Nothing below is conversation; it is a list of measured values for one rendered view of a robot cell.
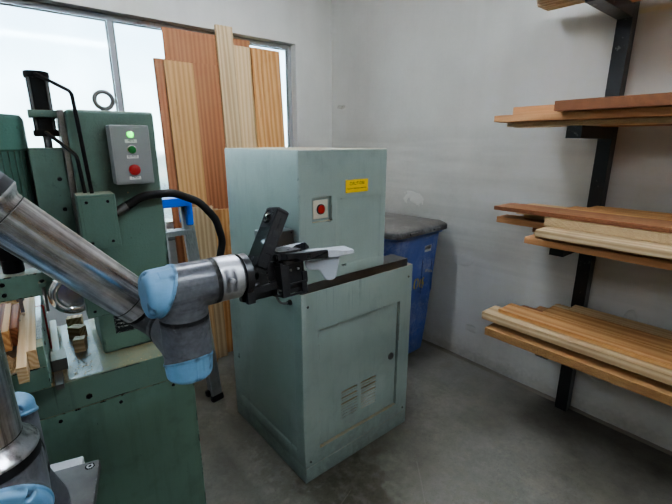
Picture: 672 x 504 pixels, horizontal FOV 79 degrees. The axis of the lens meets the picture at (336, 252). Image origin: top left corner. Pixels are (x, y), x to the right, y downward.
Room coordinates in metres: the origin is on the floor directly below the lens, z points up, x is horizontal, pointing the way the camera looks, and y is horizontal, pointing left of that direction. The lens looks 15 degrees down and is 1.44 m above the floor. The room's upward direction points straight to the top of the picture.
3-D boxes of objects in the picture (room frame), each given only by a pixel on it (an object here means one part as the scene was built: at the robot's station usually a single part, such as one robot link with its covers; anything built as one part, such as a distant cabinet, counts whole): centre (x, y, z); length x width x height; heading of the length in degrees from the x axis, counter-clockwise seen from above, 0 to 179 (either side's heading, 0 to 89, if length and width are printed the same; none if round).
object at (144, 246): (1.29, 0.69, 1.16); 0.22 x 0.22 x 0.72; 36
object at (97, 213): (1.12, 0.66, 1.23); 0.09 x 0.08 x 0.15; 126
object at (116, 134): (1.19, 0.58, 1.40); 0.10 x 0.06 x 0.16; 126
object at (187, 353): (0.61, 0.25, 1.12); 0.11 x 0.08 x 0.11; 39
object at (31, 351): (1.13, 0.91, 0.93); 0.60 x 0.02 x 0.05; 36
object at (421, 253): (2.60, -0.32, 0.48); 0.64 x 0.54 x 0.97; 42
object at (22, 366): (1.05, 0.88, 0.92); 0.55 x 0.02 x 0.04; 36
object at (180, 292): (0.60, 0.24, 1.21); 0.11 x 0.08 x 0.09; 129
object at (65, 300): (1.09, 0.75, 1.02); 0.12 x 0.03 x 0.12; 126
